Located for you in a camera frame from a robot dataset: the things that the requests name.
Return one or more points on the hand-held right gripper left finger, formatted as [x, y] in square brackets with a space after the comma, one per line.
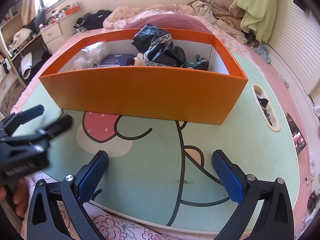
[93, 177]

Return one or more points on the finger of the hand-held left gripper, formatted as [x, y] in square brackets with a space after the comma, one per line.
[55, 128]
[27, 115]

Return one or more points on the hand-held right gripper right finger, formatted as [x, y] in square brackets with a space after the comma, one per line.
[228, 177]

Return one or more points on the clear plastic bag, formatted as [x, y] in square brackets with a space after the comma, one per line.
[96, 51]

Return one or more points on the orange cardboard box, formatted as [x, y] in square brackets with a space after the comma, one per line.
[140, 92]

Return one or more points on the blue tin box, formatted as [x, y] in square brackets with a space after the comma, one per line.
[117, 59]

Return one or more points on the black lace-trimmed cloth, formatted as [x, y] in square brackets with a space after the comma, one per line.
[162, 55]

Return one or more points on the green cartoon lap desktop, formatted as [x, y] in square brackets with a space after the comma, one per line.
[150, 155]

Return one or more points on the person's left hand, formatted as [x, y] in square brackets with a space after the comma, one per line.
[20, 197]

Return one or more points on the white slippers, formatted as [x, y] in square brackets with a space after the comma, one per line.
[26, 65]

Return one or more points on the cream bag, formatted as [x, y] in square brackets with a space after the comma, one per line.
[21, 36]

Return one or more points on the smartphone with lit screen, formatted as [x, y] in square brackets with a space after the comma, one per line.
[297, 137]

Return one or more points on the crumpled foil wrappers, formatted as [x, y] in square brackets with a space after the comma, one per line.
[262, 103]

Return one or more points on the white drawer cabinet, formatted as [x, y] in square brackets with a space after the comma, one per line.
[52, 33]

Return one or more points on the beige curtain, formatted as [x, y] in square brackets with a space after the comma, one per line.
[30, 5]

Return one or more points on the small orange box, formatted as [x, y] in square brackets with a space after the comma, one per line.
[73, 10]

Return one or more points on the black clothes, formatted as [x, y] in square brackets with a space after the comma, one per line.
[97, 18]

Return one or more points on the green toy car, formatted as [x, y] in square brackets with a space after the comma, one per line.
[193, 64]

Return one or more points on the light blue cloth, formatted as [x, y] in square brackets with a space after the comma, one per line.
[264, 52]

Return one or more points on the cream floral comforter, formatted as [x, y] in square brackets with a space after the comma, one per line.
[130, 15]

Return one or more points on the white louvred closet doors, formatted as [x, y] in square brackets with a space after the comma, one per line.
[292, 42]

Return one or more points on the pile of beige clothes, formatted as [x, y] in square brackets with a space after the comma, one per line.
[225, 12]

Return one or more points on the light green hanging garment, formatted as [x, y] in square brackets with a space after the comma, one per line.
[257, 10]

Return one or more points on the black hanging garment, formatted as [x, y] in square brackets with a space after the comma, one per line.
[300, 1]

